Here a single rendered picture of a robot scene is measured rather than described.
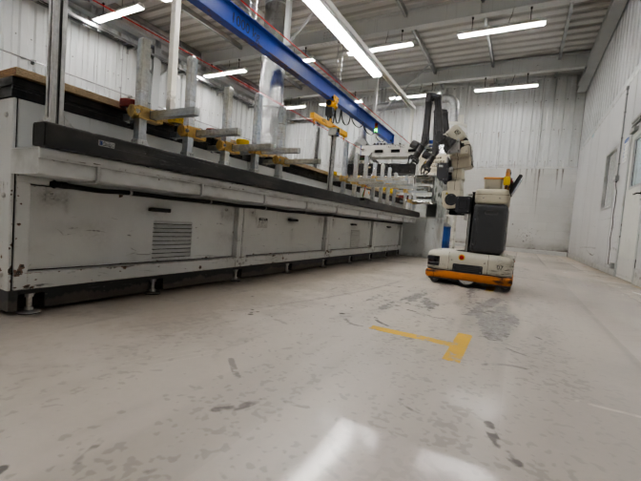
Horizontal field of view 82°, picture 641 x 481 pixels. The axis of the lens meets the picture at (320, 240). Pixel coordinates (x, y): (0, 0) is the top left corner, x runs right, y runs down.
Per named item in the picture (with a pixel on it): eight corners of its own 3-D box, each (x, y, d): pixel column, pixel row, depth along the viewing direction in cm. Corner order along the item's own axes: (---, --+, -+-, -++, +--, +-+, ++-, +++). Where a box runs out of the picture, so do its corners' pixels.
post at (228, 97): (228, 178, 198) (234, 88, 195) (223, 177, 195) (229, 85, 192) (222, 178, 200) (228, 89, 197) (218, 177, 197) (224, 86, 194)
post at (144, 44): (145, 156, 154) (151, 39, 151) (137, 156, 151) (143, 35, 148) (139, 156, 156) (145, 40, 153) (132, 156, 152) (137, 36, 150)
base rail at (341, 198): (419, 217, 569) (420, 211, 568) (44, 145, 119) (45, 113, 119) (414, 217, 573) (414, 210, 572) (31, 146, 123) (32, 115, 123)
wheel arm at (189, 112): (199, 118, 144) (200, 107, 144) (193, 115, 141) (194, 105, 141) (129, 124, 165) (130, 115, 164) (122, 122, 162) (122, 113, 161)
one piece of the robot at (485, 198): (505, 265, 340) (514, 175, 335) (503, 270, 292) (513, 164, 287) (465, 261, 355) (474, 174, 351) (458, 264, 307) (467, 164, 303)
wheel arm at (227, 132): (241, 137, 166) (242, 128, 166) (237, 135, 163) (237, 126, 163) (175, 140, 187) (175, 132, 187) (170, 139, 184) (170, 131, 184)
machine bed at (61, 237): (400, 255, 583) (405, 200, 579) (4, 319, 134) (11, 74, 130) (360, 251, 616) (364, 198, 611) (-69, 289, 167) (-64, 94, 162)
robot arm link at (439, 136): (441, 89, 313) (443, 93, 322) (424, 93, 320) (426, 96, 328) (444, 140, 312) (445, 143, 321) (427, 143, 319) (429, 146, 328)
